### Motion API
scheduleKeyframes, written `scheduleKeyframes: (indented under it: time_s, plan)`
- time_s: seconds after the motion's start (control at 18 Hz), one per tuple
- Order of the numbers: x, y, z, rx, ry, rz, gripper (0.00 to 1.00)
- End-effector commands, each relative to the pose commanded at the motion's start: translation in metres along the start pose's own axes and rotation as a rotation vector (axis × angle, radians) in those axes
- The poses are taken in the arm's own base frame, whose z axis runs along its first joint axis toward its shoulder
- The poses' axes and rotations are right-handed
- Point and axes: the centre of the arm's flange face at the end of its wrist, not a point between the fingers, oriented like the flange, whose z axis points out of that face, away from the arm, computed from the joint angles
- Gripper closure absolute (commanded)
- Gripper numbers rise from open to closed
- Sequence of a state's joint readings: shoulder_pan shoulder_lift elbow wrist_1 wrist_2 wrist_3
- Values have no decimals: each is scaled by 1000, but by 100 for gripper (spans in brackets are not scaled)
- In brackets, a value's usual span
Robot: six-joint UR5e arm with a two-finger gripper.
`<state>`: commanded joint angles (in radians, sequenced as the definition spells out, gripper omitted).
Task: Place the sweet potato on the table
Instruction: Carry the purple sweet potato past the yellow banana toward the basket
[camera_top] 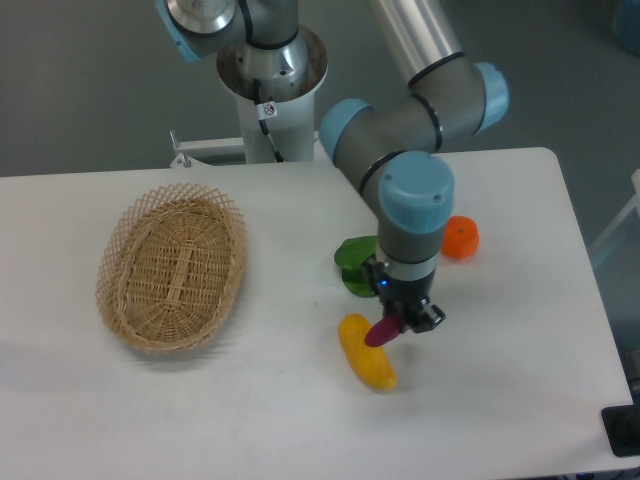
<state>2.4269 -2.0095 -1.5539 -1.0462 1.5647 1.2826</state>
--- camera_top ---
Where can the orange tangerine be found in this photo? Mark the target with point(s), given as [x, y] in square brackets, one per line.
[461, 238]

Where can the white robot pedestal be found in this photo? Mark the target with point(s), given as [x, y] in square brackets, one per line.
[274, 91]

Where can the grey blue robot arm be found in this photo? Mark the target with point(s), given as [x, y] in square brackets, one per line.
[390, 157]

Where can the white frame at right edge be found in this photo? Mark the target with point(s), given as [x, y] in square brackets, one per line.
[617, 230]

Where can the black device at table edge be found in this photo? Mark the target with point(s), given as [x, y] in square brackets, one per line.
[621, 424]

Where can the white metal base frame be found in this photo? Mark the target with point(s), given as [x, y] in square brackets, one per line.
[224, 151]

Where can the woven wicker basket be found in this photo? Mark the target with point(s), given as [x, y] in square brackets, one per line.
[172, 268]

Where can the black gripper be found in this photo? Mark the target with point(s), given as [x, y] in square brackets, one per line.
[403, 290]

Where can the purple sweet potato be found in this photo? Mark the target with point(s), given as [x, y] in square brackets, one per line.
[385, 330]

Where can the green bok choy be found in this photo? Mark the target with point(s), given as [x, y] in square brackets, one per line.
[349, 258]

